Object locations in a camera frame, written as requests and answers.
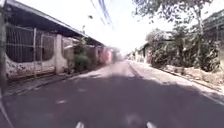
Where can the concrete pavement strip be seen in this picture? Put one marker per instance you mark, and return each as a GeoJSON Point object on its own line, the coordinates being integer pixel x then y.
{"type": "Point", "coordinates": [36, 83]}

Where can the building behind trees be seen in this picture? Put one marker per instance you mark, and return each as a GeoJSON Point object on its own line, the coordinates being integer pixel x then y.
{"type": "Point", "coordinates": [141, 52]}

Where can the group of trees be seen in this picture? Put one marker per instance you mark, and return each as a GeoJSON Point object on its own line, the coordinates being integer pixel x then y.
{"type": "Point", "coordinates": [186, 46]}

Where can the building with fenced wall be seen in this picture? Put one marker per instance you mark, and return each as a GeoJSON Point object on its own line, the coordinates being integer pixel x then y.
{"type": "Point", "coordinates": [30, 50]}

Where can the grey asphalt road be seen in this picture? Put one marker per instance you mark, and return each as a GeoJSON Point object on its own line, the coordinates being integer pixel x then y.
{"type": "Point", "coordinates": [116, 96]}

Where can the pale dirt verge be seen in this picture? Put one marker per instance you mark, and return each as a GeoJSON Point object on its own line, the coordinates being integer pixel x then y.
{"type": "Point", "coordinates": [196, 75]}

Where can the green bush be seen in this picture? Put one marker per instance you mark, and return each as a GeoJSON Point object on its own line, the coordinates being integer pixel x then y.
{"type": "Point", "coordinates": [81, 57]}

